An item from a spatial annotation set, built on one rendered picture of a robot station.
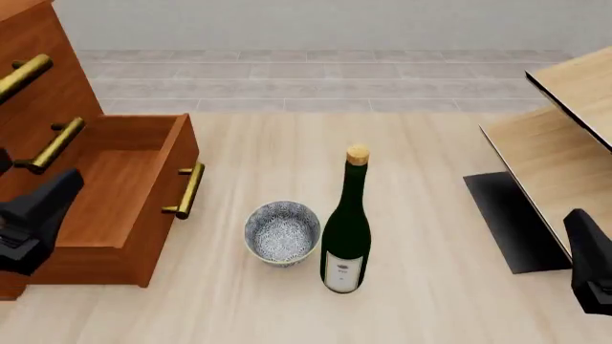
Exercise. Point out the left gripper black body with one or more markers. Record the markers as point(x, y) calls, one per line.
point(21, 247)

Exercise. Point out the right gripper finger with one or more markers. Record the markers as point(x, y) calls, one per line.
point(590, 247)

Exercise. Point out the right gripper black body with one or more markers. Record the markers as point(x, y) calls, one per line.
point(597, 299)

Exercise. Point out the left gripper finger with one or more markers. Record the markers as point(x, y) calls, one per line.
point(55, 204)
point(4, 161)

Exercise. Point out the closed drawer below cabinet top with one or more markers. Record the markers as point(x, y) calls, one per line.
point(62, 46)

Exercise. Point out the wooden cabinet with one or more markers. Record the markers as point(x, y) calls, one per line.
point(28, 21)

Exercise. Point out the blue white patterned bowl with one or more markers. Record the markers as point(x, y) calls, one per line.
point(282, 233)

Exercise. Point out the open wooden drawer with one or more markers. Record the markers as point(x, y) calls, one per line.
point(124, 172)

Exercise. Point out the closed middle wooden drawer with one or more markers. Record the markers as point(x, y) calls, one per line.
point(91, 107)

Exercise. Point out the pale wooden rack, black base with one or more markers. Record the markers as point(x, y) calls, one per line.
point(550, 150)

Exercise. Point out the dark green wine bottle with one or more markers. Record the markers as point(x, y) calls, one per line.
point(346, 229)

